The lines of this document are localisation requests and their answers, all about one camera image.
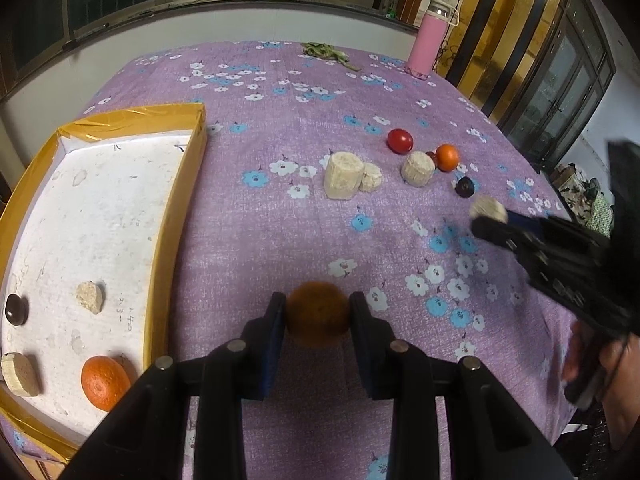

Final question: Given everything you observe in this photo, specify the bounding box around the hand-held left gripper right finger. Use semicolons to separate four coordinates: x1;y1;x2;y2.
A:
348;291;576;480

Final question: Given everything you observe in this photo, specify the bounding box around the beige round chunk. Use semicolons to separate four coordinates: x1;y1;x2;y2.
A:
470;196;508;222

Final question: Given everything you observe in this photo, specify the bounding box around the red cherry tomato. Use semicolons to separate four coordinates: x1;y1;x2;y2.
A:
386;128;415;155

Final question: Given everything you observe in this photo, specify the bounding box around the person's right hand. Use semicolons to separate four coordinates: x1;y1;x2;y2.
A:
560;321;640;430

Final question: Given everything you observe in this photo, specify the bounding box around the small beige chunk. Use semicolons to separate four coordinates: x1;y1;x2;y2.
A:
359;162;383;193

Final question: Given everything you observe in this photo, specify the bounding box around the person's dark clothing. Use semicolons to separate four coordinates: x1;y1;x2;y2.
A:
570;405;640;480

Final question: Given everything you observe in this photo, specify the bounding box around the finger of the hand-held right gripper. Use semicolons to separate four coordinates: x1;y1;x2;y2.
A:
505;211;557;234
471;215;539;262

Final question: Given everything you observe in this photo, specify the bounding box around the dark wooden glass cabinet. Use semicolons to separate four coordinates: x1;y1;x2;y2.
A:
500;0;617;171

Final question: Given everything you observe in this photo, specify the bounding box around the pile of green leaves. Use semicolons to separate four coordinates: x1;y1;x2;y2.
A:
300;41;362;73

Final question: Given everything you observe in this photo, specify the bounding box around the patterned cloth pile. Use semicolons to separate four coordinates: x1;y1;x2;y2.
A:
552;162;613;238

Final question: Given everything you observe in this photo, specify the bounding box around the large orange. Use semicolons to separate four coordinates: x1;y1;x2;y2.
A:
80;356;132;412

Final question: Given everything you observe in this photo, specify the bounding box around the beige cylinder chunk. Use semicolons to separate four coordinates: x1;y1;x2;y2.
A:
401;152;437;188

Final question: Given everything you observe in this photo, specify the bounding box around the pink water bottle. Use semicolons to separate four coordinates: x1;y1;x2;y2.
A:
405;0;460;81

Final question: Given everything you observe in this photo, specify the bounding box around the purple floral tablecloth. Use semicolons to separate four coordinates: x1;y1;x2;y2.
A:
0;40;608;480

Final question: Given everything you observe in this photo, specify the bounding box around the tall beige block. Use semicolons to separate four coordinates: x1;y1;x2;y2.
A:
323;151;362;201

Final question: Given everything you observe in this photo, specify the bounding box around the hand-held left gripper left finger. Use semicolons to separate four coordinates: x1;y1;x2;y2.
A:
75;291;288;480

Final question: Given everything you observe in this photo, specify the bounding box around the yellow-taped white tray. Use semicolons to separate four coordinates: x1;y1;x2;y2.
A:
0;102;208;463

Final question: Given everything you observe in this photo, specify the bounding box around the small orange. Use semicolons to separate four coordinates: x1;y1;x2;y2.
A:
285;281;352;350

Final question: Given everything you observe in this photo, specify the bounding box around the beige wedge chunk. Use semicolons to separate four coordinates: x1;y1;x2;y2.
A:
76;281;106;316

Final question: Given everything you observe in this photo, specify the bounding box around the dark purple plum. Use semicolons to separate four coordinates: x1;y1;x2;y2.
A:
5;294;29;326

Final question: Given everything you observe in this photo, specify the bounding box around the large pale round chunk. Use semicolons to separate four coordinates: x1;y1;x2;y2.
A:
1;352;42;397

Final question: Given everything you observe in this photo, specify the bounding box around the medium orange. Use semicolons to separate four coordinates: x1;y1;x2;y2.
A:
435;144;460;173

